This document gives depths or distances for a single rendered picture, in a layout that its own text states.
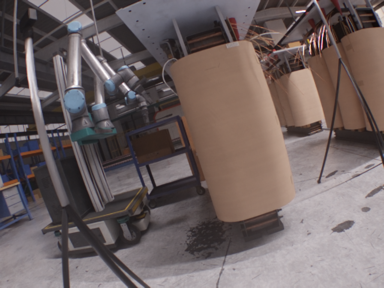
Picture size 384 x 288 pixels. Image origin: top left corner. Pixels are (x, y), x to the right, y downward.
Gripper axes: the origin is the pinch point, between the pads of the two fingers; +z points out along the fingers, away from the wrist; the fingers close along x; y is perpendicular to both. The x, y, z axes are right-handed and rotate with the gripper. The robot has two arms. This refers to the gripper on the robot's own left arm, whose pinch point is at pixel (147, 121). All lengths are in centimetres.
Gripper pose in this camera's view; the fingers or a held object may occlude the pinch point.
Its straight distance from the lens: 235.8
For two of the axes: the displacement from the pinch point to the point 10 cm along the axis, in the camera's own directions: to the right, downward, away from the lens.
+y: 9.5, -3.0, -0.4
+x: 0.1, -0.8, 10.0
